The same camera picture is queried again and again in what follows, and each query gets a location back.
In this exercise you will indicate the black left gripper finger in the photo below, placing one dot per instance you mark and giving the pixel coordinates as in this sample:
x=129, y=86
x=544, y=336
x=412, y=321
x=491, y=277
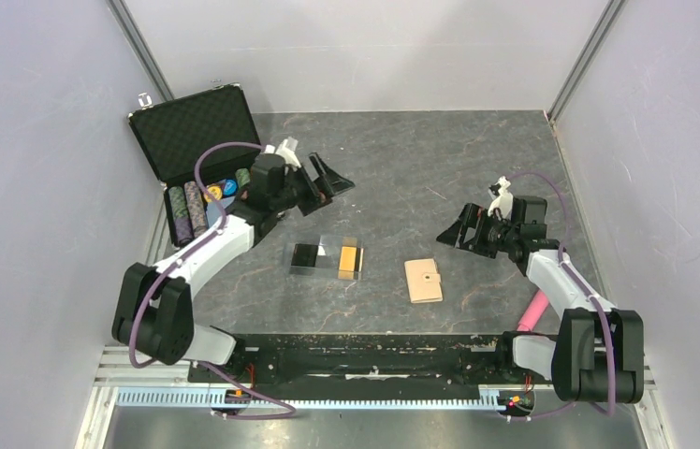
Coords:
x=308, y=197
x=328, y=181

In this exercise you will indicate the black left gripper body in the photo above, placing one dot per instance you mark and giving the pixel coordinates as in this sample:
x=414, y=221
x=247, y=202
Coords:
x=288, y=196

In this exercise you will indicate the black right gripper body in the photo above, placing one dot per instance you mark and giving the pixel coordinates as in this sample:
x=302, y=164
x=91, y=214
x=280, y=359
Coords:
x=504, y=233

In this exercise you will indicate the beige leather card holder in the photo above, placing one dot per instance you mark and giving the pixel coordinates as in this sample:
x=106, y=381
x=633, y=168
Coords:
x=423, y=281

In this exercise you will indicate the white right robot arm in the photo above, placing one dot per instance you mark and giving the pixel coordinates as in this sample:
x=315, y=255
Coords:
x=598, y=353

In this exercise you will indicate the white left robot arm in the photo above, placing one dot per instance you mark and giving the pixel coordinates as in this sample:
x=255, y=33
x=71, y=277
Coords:
x=154, y=317

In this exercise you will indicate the clear acrylic card stand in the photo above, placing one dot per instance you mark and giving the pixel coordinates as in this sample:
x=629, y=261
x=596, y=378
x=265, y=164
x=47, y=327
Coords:
x=329, y=253

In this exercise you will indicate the blue dealer chip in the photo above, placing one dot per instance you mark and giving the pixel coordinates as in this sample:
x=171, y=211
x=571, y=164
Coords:
x=229, y=187

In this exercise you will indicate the yellow dealer chip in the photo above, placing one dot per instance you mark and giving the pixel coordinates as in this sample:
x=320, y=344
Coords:
x=214, y=192

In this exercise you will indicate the pink cylinder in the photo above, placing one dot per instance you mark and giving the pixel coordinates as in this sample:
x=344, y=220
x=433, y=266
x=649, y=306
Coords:
x=533, y=313

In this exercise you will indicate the green poker chip stack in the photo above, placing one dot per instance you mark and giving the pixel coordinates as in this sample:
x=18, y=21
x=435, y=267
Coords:
x=178, y=203

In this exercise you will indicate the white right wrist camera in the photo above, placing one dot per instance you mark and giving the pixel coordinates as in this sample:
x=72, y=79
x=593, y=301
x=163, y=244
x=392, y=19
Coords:
x=501, y=199

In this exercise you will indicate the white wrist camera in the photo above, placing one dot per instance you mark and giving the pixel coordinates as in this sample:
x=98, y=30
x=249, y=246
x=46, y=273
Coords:
x=287, y=150
x=501, y=199

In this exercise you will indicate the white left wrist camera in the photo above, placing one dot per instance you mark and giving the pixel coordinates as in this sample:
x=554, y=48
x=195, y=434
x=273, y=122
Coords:
x=287, y=150

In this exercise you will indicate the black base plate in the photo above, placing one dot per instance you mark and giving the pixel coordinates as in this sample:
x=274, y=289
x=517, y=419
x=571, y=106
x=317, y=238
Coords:
x=374, y=366

